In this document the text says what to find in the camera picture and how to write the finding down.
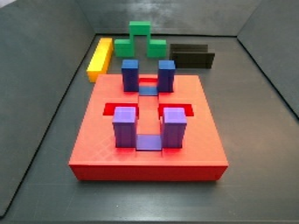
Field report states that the yellow rectangular bar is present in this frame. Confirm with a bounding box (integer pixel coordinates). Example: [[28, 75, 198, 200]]
[[87, 38, 114, 82]]

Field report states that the red base board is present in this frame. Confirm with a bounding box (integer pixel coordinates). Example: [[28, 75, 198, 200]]
[[70, 74, 229, 181]]

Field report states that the purple U-shaped block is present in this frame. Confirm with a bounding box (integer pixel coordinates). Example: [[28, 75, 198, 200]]
[[112, 107, 187, 151]]

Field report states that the dark blue U-shaped block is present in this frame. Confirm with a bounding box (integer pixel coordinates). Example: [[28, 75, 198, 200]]
[[122, 59, 175, 96]]

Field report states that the green arch block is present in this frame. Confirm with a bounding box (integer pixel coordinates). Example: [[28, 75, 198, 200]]
[[115, 21, 167, 58]]

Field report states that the black angle bracket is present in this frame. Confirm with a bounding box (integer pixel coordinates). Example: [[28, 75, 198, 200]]
[[170, 44, 215, 69]]

